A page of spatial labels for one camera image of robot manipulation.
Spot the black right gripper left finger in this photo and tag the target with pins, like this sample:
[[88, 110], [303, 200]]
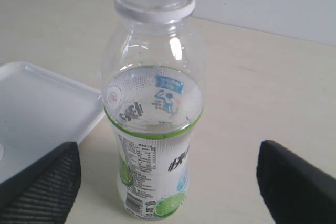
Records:
[[45, 191]]

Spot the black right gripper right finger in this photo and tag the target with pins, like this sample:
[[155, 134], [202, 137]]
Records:
[[294, 190]]

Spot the clear plastic drink bottle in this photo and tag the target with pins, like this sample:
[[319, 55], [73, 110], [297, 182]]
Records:
[[152, 91]]

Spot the white plastic tray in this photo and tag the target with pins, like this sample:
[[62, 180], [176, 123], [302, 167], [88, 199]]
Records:
[[39, 111]]

